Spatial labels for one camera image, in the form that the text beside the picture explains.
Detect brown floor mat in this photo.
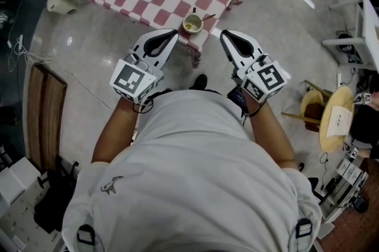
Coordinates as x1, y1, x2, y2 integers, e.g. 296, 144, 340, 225
322, 157, 379, 252

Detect white ceramic cup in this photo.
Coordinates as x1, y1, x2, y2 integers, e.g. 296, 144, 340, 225
181, 7, 204, 35

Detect stack of white boxes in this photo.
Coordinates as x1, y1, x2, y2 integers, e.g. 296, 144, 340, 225
336, 157, 370, 186

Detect person's black shoe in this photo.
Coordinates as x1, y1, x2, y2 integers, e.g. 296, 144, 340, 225
189, 74, 208, 91

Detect grey backpack strap buckle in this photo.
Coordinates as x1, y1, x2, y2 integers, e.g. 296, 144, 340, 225
296, 218, 313, 238
76, 224, 96, 251

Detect white trash bin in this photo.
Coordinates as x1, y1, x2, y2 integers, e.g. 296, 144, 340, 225
47, 0, 78, 15

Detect black swivel chair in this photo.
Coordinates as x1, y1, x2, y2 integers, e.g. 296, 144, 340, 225
298, 161, 329, 207

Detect person's left forearm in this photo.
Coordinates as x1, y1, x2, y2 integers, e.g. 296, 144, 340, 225
91, 95, 140, 164

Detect round wooden table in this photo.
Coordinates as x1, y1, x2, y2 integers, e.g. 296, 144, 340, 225
319, 86, 355, 153

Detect wooden bench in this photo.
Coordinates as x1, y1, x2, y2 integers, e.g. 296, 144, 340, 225
26, 63, 68, 171

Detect white paper sheet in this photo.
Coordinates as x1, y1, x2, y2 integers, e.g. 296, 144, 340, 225
326, 105, 353, 138

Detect black round floor device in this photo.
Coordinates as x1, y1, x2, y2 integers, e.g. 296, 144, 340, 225
337, 33, 361, 63

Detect person's right forearm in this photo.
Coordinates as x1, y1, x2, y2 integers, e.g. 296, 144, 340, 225
241, 98, 297, 170

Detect dark waist device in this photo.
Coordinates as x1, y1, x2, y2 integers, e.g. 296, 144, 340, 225
227, 87, 248, 111

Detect white cardboard box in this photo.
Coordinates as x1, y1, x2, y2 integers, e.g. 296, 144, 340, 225
0, 157, 42, 207

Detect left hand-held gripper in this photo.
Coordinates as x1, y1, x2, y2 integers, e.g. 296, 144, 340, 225
110, 28, 179, 104

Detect wooden chair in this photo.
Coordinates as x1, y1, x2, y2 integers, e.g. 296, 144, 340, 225
281, 80, 334, 133

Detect person's white shirt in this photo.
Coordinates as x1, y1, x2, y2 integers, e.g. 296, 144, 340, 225
61, 89, 323, 252

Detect person's black trousers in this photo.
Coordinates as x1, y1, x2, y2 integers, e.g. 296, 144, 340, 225
147, 87, 223, 97

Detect black wrist strap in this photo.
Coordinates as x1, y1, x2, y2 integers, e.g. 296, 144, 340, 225
242, 102, 266, 118
132, 96, 155, 114

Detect black office chair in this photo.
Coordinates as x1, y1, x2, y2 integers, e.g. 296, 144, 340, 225
34, 160, 81, 234

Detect white power strip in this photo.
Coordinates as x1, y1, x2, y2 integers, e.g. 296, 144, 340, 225
7, 34, 24, 53

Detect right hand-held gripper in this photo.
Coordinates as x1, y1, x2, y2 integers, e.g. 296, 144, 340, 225
219, 28, 287, 103

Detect small gold spoon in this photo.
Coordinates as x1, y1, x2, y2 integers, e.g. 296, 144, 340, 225
185, 14, 217, 30

